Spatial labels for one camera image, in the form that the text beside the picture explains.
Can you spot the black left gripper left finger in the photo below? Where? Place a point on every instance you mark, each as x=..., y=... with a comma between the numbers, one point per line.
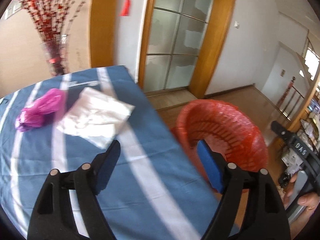
x=67, y=205

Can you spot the wooden door frame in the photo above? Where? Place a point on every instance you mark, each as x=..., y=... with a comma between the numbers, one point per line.
x=102, y=38

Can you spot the red berry branch bouquet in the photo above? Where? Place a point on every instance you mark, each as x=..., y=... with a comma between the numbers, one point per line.
x=52, y=18

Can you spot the white wall light switch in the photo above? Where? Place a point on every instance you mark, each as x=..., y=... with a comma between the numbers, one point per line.
x=236, y=25

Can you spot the red bin liner bag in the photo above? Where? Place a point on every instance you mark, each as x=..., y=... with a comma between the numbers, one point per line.
x=225, y=132

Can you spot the white plastic bag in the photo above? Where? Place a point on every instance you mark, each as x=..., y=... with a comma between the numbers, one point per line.
x=95, y=117

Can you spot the white double wall switch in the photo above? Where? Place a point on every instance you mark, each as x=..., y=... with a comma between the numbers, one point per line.
x=12, y=8

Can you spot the magenta plastic bag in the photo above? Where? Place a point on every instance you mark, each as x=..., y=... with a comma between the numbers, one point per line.
x=34, y=115

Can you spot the glass floor vase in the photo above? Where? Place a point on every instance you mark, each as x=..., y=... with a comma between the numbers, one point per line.
x=56, y=55

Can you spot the wooden stair railing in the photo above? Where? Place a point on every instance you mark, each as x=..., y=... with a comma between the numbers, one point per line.
x=290, y=100

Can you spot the red laundry basket trash bin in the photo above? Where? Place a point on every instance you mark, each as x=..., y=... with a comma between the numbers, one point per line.
x=225, y=134

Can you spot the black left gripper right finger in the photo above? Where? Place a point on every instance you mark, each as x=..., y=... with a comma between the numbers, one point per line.
x=250, y=206

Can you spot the frosted glass sliding door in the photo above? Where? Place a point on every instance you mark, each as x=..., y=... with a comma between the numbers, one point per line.
x=177, y=31

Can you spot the wooden display shelf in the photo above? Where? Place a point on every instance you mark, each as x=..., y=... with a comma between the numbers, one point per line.
x=308, y=126

